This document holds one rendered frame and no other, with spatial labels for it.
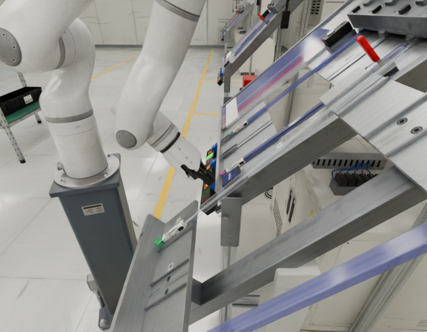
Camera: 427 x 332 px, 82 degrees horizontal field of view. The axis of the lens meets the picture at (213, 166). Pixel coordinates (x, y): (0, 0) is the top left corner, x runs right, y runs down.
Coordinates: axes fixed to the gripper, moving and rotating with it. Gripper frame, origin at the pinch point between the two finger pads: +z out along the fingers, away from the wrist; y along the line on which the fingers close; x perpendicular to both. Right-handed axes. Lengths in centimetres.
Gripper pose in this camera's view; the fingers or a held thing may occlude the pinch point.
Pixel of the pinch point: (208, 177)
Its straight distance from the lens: 72.0
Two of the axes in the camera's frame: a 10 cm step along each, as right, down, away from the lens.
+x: 7.4, -5.5, -3.8
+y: -0.4, 5.4, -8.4
